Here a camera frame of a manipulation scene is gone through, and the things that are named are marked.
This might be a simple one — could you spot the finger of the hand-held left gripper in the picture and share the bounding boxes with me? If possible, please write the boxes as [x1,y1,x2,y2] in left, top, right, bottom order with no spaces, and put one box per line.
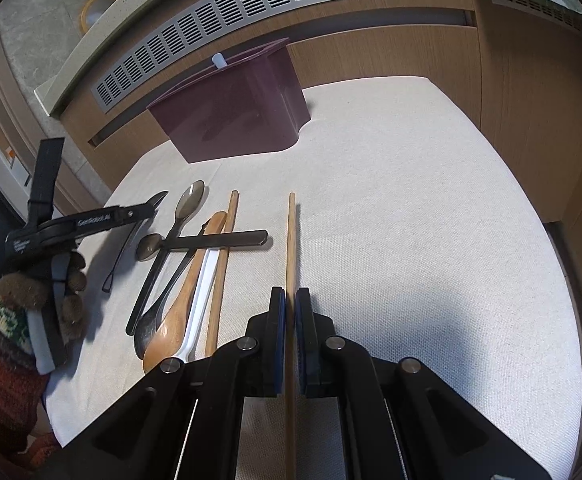
[46,190,170,242]

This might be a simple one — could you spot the wooden chopstick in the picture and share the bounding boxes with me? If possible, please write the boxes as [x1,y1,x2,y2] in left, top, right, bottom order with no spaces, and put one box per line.
[285,192,298,480]
[204,190,240,358]

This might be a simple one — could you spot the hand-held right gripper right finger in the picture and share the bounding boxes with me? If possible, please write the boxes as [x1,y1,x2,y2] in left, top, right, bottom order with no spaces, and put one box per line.
[296,288,554,480]

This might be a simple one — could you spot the dark metal spoon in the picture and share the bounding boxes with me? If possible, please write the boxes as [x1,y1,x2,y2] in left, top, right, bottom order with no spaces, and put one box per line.
[134,220,209,359]

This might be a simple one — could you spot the white plastic spoon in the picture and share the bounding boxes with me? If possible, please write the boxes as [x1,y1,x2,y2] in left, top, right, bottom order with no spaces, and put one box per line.
[168,247,220,366]

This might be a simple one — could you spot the person's left hand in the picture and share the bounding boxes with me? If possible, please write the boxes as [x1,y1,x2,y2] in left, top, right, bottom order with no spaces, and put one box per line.
[0,250,89,345]

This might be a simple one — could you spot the speckled stone countertop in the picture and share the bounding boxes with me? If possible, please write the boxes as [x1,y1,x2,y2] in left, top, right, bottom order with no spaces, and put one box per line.
[34,0,302,118]

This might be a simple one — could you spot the black-handled metal spoon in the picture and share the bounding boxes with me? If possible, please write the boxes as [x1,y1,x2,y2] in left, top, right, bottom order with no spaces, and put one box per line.
[135,229,270,263]

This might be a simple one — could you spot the wooden spoon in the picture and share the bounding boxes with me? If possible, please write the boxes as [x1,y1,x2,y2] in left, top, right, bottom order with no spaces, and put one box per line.
[142,211,229,375]

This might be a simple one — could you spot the small grey vent grille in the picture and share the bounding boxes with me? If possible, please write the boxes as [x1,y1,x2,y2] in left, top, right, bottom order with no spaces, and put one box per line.
[488,0,582,33]

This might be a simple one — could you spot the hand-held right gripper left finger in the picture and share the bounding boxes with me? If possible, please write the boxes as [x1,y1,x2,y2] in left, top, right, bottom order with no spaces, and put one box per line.
[36,287,288,480]

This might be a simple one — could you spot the wooden cabinet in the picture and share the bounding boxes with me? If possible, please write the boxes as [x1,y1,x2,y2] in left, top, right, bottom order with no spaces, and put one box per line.
[58,0,582,233]

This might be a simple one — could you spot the thin black rod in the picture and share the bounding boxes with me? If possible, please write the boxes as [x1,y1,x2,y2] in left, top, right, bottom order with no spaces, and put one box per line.
[102,224,140,294]

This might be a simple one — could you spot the yellow hose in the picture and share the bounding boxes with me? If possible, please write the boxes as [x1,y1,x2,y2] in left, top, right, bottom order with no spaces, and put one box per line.
[81,0,117,36]

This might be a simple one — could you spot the silver metal spoon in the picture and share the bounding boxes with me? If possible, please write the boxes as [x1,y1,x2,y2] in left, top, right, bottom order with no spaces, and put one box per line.
[125,180,207,337]

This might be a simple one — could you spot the purple utensil holder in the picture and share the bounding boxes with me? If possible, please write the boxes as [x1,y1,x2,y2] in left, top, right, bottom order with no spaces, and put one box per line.
[147,37,313,164]

